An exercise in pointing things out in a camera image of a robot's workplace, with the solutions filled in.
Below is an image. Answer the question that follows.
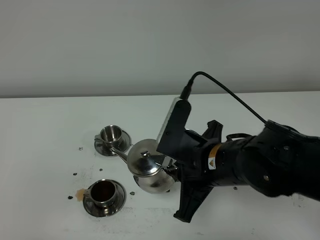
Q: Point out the stainless steel teapot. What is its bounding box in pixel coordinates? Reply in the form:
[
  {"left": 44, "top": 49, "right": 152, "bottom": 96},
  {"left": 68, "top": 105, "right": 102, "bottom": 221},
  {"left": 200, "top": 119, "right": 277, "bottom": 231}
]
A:
[{"left": 112, "top": 139, "right": 178, "bottom": 194}]

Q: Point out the near stainless steel teacup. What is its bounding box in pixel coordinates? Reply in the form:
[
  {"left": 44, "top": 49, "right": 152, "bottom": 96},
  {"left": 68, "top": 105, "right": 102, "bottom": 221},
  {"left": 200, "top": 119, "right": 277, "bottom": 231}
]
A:
[{"left": 83, "top": 179, "right": 117, "bottom": 205}]

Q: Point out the stainless steel teacup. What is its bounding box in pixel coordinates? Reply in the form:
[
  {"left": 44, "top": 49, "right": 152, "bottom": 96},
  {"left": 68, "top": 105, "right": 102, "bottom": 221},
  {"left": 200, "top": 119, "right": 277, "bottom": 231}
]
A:
[
  {"left": 94, "top": 125, "right": 123, "bottom": 147},
  {"left": 83, "top": 179, "right": 117, "bottom": 205}
]

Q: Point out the spilled tea puddle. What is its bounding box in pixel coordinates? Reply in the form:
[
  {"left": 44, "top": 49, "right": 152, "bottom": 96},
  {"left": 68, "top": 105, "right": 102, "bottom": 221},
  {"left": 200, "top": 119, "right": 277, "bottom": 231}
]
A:
[{"left": 74, "top": 188, "right": 86, "bottom": 202}]

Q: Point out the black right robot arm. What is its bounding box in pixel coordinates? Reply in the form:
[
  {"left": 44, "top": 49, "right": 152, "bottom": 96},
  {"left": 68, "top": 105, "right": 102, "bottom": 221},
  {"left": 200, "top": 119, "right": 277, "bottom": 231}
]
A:
[{"left": 174, "top": 120, "right": 320, "bottom": 223}]

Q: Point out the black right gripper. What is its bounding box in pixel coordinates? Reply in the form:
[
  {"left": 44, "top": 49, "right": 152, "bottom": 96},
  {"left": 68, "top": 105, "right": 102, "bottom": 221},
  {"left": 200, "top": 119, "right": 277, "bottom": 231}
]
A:
[{"left": 173, "top": 120, "right": 223, "bottom": 223}]

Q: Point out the far stainless steel teacup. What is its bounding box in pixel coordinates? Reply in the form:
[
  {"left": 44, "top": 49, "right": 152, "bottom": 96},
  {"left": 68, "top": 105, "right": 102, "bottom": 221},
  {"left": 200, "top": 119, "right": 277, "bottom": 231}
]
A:
[{"left": 94, "top": 125, "right": 123, "bottom": 147}]

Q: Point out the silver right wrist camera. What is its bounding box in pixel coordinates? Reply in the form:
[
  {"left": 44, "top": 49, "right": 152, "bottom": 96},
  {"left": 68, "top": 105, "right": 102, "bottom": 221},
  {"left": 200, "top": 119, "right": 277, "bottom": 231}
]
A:
[{"left": 156, "top": 97, "right": 191, "bottom": 160}]

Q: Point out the near stainless steel saucer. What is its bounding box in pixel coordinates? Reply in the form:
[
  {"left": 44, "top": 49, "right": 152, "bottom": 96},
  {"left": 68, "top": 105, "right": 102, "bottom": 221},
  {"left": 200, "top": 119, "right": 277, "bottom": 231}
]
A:
[{"left": 82, "top": 179, "right": 126, "bottom": 218}]

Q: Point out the far stainless steel saucer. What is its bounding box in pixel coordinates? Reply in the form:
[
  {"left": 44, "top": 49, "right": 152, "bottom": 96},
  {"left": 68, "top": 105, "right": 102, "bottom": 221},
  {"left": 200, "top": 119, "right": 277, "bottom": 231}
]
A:
[{"left": 94, "top": 130, "right": 132, "bottom": 157}]

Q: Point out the stainless steel saucer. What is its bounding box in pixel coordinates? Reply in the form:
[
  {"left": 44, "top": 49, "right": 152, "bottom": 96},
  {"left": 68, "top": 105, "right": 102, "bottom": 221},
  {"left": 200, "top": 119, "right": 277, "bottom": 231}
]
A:
[
  {"left": 94, "top": 130, "right": 132, "bottom": 157},
  {"left": 82, "top": 179, "right": 126, "bottom": 218}
]

